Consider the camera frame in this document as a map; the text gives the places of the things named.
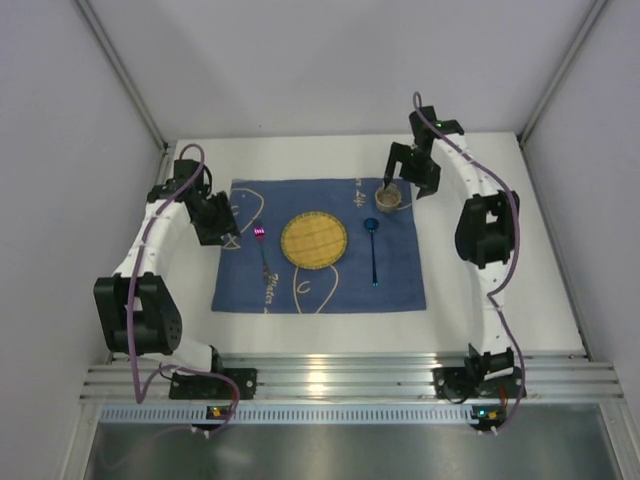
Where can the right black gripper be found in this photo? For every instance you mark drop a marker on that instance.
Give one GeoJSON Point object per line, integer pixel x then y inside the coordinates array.
{"type": "Point", "coordinates": [415, 168]}

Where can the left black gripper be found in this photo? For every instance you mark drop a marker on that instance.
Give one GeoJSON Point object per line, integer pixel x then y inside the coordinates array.
{"type": "Point", "coordinates": [220, 220]}

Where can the small beige round cup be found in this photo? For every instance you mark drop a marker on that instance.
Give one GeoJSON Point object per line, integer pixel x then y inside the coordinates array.
{"type": "Point", "coordinates": [388, 198]}

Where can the iridescent purple fork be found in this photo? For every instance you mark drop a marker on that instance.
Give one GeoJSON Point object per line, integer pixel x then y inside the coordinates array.
{"type": "Point", "coordinates": [259, 234]}

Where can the blue handled cutlery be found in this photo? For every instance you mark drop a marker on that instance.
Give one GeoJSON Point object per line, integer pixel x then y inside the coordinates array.
{"type": "Point", "coordinates": [371, 224]}

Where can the blue placemat cloth gold pattern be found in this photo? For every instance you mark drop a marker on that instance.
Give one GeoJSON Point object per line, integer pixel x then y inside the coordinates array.
{"type": "Point", "coordinates": [343, 288]}

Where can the yellow woven round coaster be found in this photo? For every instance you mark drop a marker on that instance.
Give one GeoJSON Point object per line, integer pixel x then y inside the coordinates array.
{"type": "Point", "coordinates": [314, 240]}

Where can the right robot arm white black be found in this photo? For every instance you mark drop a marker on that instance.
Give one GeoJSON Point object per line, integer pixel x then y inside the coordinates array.
{"type": "Point", "coordinates": [487, 234]}

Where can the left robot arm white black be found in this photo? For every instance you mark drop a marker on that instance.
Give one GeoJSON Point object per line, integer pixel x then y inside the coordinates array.
{"type": "Point", "coordinates": [134, 304]}

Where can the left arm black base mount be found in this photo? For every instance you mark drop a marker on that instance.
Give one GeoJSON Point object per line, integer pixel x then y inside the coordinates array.
{"type": "Point", "coordinates": [198, 387]}

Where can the white perforated cable duct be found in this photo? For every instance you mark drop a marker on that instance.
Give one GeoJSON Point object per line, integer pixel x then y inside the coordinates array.
{"type": "Point", "coordinates": [272, 414]}

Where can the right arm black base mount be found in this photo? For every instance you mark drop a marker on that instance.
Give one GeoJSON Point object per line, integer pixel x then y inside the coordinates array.
{"type": "Point", "coordinates": [482, 375]}

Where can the aluminium rail base frame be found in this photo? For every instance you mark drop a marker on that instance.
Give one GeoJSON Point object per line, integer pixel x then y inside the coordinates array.
{"type": "Point", "coordinates": [410, 377]}

